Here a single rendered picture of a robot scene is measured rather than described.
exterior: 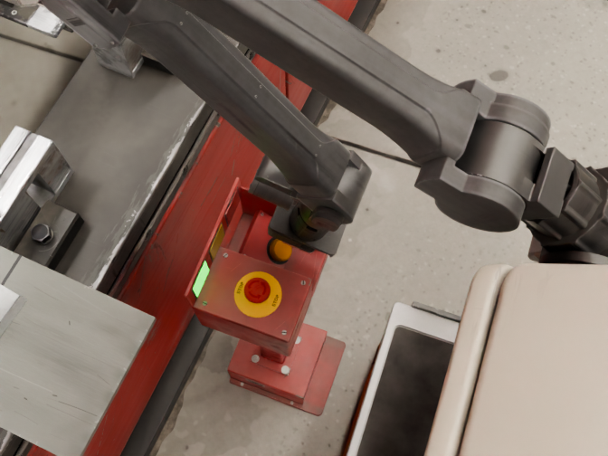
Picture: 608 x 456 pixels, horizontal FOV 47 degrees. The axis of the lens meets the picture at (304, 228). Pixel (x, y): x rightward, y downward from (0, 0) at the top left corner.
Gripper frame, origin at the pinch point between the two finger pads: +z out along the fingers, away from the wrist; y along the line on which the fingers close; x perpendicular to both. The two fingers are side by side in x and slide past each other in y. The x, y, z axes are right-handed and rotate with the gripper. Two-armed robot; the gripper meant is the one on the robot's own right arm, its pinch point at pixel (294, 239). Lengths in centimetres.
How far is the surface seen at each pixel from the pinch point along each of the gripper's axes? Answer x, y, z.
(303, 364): 5, -21, 65
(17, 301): 25.7, 29.2, -14.7
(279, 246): -0.4, 1.0, 7.6
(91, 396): 32.5, 16.9, -15.8
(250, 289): 10.0, 3.4, 0.2
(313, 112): -65, -1, 77
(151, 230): 5.9, 20.6, 6.0
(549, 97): -97, -65, 66
